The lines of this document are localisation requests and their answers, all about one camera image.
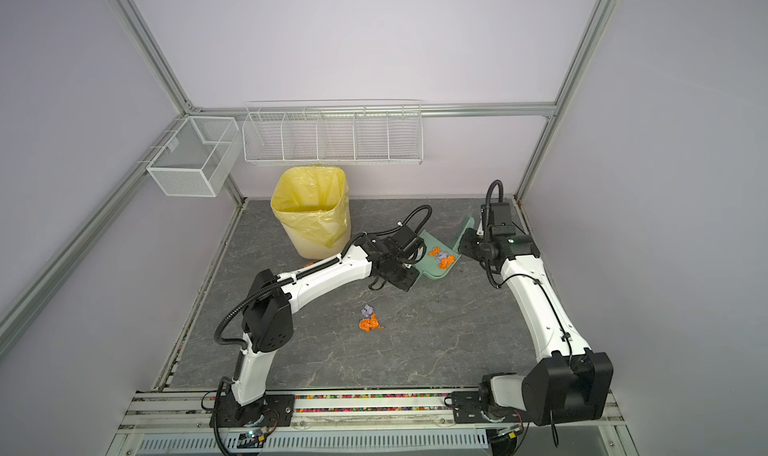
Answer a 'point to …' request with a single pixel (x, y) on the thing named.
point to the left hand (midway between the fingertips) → (409, 283)
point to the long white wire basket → (333, 132)
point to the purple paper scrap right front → (442, 255)
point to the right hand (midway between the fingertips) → (468, 245)
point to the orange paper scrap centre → (369, 324)
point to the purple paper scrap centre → (367, 310)
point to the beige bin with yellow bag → (312, 204)
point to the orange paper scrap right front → (445, 262)
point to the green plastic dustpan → (429, 265)
